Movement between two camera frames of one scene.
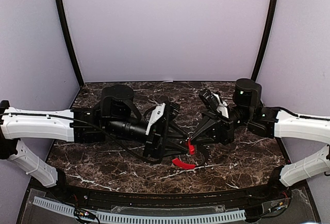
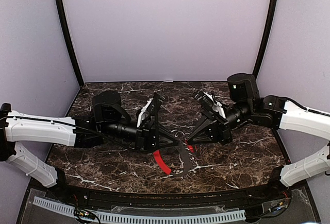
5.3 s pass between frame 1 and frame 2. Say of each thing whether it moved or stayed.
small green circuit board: stayed
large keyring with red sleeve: moved
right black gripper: stayed
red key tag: stayed
